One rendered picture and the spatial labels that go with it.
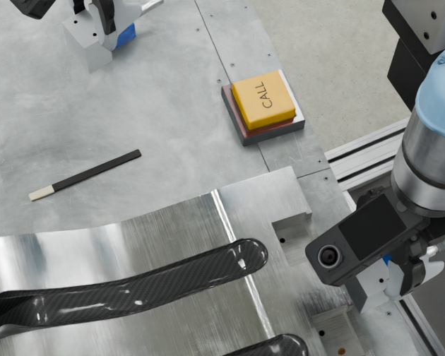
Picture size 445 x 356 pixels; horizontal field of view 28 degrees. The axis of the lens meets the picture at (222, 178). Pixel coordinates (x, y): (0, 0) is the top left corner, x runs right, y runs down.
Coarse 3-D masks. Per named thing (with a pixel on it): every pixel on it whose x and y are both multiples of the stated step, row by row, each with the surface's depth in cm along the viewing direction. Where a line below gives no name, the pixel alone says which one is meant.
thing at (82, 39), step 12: (156, 0) 113; (84, 12) 109; (144, 12) 112; (72, 24) 108; (84, 24) 108; (132, 24) 110; (72, 36) 108; (84, 36) 107; (96, 36) 107; (120, 36) 110; (132, 36) 112; (72, 48) 111; (84, 48) 106; (96, 48) 108; (84, 60) 109; (96, 60) 110; (108, 60) 112
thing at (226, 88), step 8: (280, 72) 109; (224, 88) 108; (288, 88) 108; (232, 104) 107; (296, 104) 107; (296, 112) 107; (240, 120) 106; (288, 120) 106; (296, 120) 106; (240, 128) 105; (264, 128) 106; (272, 128) 106; (248, 136) 105
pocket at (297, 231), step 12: (300, 216) 93; (276, 228) 94; (288, 228) 95; (300, 228) 95; (312, 228) 93; (288, 240) 94; (300, 240) 94; (312, 240) 94; (288, 252) 93; (300, 252) 93
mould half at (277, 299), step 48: (240, 192) 94; (288, 192) 94; (0, 240) 86; (48, 240) 88; (96, 240) 91; (144, 240) 92; (192, 240) 91; (0, 288) 83; (48, 288) 85; (240, 288) 89; (288, 288) 89; (336, 288) 89; (48, 336) 82; (96, 336) 85; (144, 336) 87; (192, 336) 87; (240, 336) 87
